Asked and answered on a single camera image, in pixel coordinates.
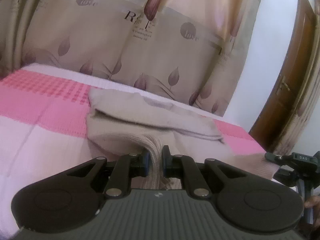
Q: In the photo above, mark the pink checkered bed sheet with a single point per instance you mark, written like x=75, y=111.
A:
x=44, y=130

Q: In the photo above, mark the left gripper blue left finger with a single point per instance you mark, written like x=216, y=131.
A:
x=131, y=165

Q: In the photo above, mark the brown wooden door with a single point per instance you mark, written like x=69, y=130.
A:
x=281, y=121

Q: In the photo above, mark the person's hand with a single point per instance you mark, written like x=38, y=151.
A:
x=312, y=202

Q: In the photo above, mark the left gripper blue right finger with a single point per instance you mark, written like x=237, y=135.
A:
x=178, y=166

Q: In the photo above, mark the brass door handle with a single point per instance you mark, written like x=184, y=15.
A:
x=282, y=86

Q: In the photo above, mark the beige leaf print curtain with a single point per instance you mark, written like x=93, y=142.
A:
x=190, y=51

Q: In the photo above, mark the beige knit sweater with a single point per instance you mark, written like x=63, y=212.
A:
x=123, y=123

